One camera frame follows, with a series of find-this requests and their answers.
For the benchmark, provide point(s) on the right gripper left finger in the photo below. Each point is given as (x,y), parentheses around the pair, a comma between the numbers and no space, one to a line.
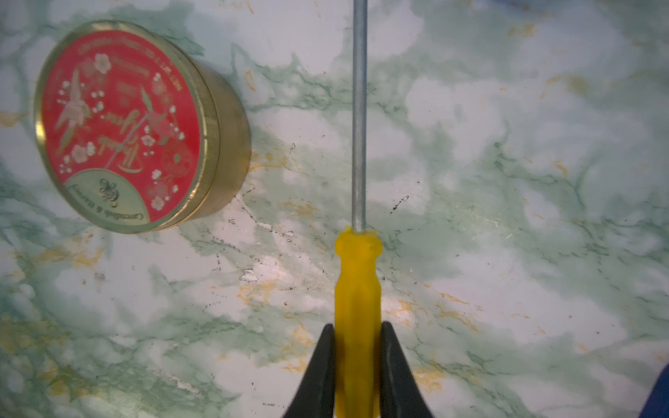
(315,395)

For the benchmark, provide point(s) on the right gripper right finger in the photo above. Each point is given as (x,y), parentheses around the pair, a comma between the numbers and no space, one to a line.
(400,396)

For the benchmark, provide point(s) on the yellow handled screwdriver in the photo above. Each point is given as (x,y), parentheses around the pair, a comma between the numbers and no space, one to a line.
(357,319)

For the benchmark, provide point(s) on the blue black stapler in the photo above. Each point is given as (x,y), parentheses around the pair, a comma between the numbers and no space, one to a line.
(657,404)

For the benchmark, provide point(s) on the round red gold tin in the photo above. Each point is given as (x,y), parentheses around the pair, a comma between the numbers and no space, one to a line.
(136,135)

